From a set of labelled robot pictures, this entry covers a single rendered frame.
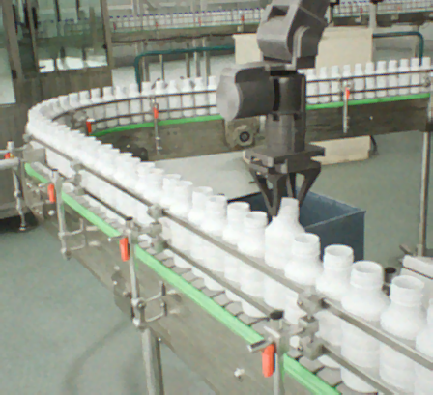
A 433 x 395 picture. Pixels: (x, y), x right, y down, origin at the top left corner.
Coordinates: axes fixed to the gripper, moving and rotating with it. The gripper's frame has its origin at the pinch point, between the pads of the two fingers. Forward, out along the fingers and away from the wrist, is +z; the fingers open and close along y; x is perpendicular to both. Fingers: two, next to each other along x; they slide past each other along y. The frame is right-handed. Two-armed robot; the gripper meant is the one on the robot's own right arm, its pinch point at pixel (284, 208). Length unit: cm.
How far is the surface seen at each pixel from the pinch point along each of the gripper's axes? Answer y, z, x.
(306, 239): 0.1, 3.1, 5.2
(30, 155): 8, 13, -113
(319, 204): -57, 25, -55
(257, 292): 2.6, 14.2, -3.2
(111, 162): 2, 5, -62
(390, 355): 3.2, 10.9, 23.9
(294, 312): 3.7, 12.8, 7.0
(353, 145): -334, 93, -316
